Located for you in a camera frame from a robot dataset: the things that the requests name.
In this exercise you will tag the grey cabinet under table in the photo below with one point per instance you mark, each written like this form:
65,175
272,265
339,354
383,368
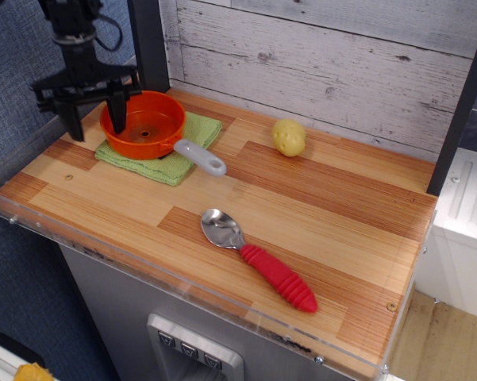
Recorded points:
120,303

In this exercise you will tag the orange pan with grey handle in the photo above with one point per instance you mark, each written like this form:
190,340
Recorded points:
156,126

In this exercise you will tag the spoon with red handle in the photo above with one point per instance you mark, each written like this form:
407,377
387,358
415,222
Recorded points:
223,231

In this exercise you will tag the dark upright post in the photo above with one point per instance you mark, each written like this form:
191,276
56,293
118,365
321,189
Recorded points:
147,31
455,131

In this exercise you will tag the white side unit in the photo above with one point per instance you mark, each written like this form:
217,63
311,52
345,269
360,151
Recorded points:
447,268

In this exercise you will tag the green folded cloth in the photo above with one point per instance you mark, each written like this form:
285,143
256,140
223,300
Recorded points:
172,168

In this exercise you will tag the dark left upright post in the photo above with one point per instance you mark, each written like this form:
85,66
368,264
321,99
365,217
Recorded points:
147,31

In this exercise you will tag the black and yellow object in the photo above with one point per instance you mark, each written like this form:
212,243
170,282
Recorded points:
18,362

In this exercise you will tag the silver dispenser button panel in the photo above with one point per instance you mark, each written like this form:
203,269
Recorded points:
186,355

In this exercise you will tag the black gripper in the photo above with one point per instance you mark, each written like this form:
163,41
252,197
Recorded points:
85,80

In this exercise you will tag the clear acrylic table guard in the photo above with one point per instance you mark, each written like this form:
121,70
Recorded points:
350,217

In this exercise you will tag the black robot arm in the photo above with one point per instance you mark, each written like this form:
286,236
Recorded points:
74,19

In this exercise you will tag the dark right upright post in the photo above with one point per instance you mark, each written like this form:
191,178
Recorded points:
455,131

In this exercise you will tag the yellow toy potato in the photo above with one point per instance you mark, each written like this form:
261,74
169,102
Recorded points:
289,137

